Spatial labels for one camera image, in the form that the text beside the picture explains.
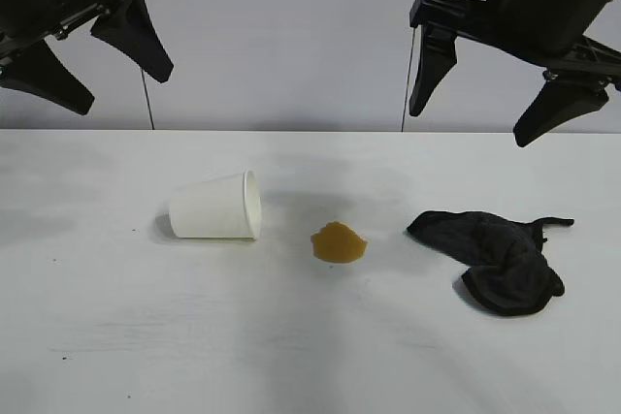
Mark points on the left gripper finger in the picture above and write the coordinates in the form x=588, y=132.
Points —
x=53, y=82
x=140, y=41

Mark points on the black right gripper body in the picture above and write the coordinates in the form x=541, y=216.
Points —
x=548, y=2

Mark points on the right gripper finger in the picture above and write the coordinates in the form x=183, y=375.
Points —
x=558, y=111
x=432, y=70

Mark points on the black cloth rag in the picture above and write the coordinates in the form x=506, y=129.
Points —
x=504, y=259

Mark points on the white paper cup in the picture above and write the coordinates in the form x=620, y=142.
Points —
x=213, y=208

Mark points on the brown liquid spill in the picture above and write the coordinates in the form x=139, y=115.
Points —
x=338, y=244

